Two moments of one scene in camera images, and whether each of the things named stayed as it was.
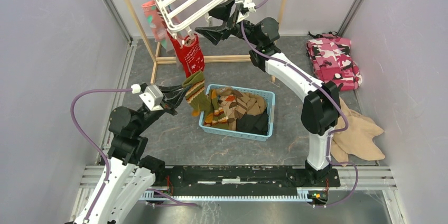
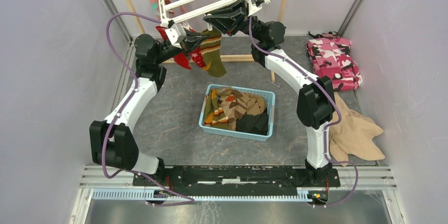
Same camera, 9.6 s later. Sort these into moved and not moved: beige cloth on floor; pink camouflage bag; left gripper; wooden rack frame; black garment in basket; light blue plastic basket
Moved: left gripper
Not moved: wooden rack frame; black garment in basket; beige cloth on floor; light blue plastic basket; pink camouflage bag
